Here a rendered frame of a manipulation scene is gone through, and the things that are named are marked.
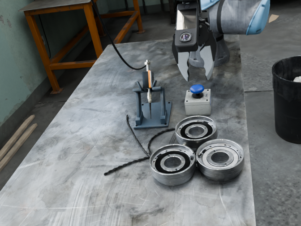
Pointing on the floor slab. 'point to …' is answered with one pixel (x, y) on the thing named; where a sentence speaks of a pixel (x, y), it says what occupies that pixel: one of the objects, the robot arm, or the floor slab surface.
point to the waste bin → (287, 98)
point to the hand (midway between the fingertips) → (197, 76)
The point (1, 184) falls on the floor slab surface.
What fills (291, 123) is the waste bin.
